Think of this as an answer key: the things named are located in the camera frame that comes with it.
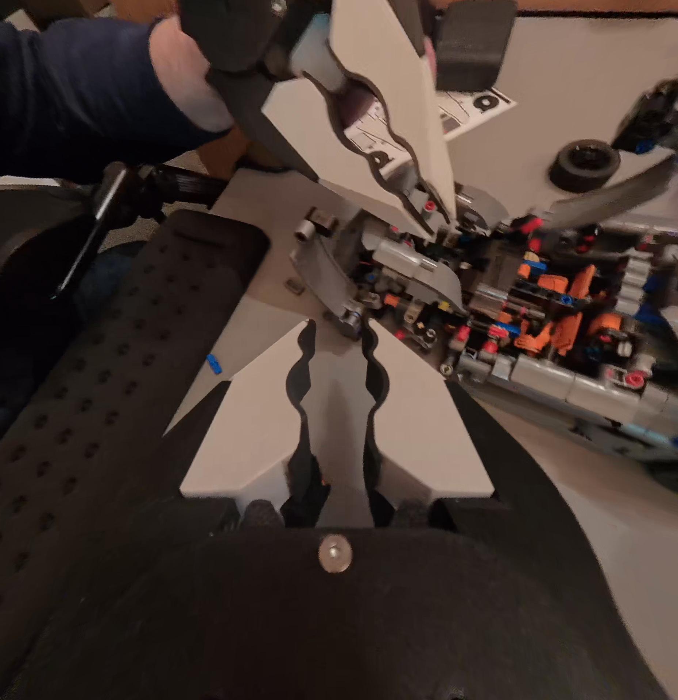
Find white sticker sheet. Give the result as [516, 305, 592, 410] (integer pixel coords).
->
[343, 87, 519, 171]

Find grey lego car model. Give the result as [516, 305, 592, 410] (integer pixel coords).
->
[288, 74, 678, 487]

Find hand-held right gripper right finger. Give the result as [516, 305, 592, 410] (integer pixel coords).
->
[361, 319, 495, 512]

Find black metal rod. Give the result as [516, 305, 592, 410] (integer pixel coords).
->
[50, 163, 129, 300]

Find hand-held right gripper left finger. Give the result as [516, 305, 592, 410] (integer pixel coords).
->
[179, 319, 318, 515]

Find person's left forearm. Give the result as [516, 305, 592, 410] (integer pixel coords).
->
[0, 18, 208, 181]

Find person's left hand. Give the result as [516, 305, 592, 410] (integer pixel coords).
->
[149, 18, 234, 133]

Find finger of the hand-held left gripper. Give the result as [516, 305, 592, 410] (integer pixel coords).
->
[261, 13, 435, 240]
[328, 0, 459, 225]

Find black lego tire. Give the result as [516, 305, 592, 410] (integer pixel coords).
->
[548, 139, 621, 193]

